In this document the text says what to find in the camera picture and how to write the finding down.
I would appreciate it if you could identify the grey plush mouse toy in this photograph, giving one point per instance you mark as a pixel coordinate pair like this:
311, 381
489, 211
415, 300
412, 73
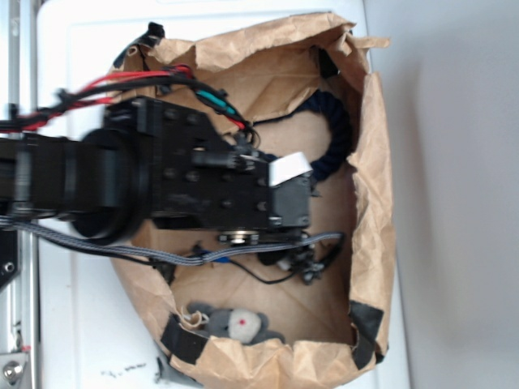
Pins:
246, 326

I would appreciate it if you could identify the white plastic tray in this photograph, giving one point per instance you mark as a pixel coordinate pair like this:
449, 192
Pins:
91, 336

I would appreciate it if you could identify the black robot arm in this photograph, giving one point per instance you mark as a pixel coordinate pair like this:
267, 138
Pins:
102, 183

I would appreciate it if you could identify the brown paper bag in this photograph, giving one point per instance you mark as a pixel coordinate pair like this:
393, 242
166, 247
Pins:
337, 328

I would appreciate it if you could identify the aluminium frame rail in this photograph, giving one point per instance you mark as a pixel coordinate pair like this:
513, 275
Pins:
20, 345

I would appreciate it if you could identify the black mounting bracket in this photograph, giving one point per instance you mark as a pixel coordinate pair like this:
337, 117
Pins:
9, 257

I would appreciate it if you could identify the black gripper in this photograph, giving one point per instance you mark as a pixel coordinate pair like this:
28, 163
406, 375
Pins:
202, 181

